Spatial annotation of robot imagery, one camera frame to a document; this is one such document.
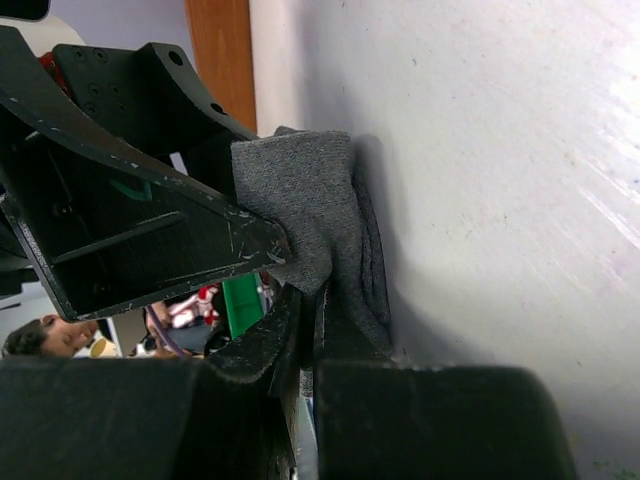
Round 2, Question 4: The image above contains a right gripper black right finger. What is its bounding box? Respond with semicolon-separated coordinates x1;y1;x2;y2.
313;289;577;479

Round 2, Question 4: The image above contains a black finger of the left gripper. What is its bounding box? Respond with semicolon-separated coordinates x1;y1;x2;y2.
1;26;291;321

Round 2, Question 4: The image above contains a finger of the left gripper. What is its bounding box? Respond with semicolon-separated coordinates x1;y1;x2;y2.
53;42;256;195

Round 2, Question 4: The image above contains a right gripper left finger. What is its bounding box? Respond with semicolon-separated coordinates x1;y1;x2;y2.
1;286;301;479

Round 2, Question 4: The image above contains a grey sock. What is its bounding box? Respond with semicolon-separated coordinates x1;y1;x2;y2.
231;126;393;354

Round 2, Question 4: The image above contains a person's head in background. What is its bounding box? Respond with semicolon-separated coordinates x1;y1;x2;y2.
2;314;99;358

